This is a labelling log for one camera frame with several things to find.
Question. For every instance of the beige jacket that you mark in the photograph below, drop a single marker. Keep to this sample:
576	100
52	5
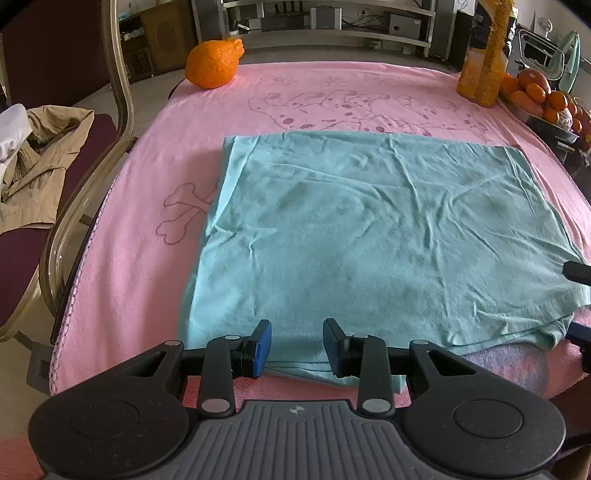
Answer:
37	175

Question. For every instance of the grey box device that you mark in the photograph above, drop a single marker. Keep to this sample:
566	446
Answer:
404	24

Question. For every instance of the grey speaker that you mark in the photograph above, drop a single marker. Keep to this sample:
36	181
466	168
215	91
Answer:
325	17

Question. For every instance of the green curved object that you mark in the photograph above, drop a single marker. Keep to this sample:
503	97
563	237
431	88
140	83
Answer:
569	64

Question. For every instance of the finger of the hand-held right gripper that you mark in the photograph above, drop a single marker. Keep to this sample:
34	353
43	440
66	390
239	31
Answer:
581	337
579	271

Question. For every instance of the pink printed blanket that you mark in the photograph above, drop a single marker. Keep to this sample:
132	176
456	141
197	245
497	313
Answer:
147	152

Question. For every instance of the yellow plastic bottle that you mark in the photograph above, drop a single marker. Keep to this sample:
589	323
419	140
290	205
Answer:
485	55

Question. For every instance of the maroon chair with gold frame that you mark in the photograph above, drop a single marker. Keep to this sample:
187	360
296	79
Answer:
60	50

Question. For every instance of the large orange citrus fruit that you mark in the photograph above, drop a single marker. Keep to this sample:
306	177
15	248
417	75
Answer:
212	64

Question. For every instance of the white desk fan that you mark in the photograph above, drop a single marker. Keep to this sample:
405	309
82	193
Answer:
544	22

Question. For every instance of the pile of oranges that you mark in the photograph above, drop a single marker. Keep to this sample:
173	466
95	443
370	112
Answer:
538	94

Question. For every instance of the wooden cabinet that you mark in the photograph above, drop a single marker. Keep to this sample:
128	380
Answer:
161	37

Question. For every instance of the white cloth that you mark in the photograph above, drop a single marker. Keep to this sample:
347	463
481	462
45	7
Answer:
11	134

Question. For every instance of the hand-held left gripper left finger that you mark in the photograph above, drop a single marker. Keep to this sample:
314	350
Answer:
263	350

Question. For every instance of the teal cloth garment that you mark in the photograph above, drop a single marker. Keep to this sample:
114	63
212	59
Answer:
369	240

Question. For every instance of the white shelf unit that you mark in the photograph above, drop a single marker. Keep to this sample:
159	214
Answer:
351	34

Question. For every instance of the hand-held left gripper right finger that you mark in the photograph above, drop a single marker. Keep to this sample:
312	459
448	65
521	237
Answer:
331	346

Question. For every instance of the metal fruit tray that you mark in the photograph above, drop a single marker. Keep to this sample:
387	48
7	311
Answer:
549	125

